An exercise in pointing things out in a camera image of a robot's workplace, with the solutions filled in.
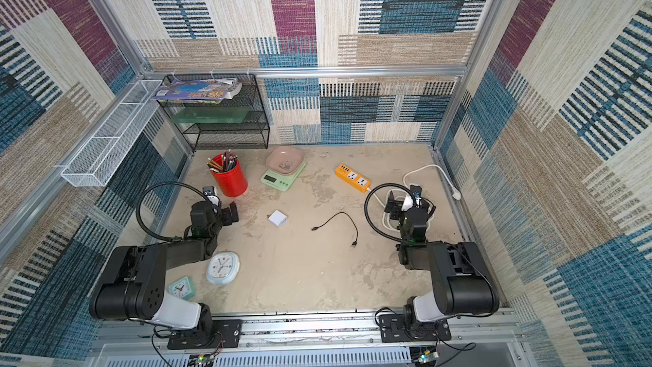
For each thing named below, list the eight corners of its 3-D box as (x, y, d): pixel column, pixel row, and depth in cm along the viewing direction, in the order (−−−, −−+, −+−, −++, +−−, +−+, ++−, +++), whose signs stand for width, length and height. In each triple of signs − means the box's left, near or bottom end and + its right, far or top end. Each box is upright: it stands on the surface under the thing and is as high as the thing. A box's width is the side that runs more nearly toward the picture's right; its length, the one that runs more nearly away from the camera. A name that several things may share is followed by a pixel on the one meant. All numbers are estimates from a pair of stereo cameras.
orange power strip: (333, 175, 112) (333, 170, 110) (342, 167, 115) (342, 162, 113) (363, 194, 106) (364, 190, 103) (371, 185, 109) (372, 181, 106)
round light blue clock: (205, 285, 84) (202, 282, 81) (214, 254, 90) (211, 251, 88) (236, 284, 83) (233, 282, 81) (242, 254, 90) (240, 250, 88)
